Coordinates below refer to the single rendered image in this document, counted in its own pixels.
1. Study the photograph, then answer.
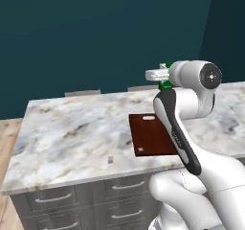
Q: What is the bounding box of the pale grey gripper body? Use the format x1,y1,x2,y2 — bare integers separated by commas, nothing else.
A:
145,67,170,82

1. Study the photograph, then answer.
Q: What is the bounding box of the brown rectangular tray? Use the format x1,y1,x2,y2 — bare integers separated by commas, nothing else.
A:
128,112,179,158

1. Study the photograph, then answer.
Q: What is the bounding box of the green object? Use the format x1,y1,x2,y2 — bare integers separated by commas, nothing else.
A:
158,61,175,91

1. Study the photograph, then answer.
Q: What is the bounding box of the grey stool back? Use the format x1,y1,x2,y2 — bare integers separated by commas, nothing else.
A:
64,88,102,98
126,84,160,92

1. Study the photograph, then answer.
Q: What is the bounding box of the grey drawer front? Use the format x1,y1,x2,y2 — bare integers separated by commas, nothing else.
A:
103,173,155,199
31,209,81,230
104,197,160,224
26,185,78,212

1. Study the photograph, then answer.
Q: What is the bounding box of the silver drawer handle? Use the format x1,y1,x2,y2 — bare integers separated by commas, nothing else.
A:
111,180,146,191
110,209,145,220
34,193,73,204
42,221,79,230

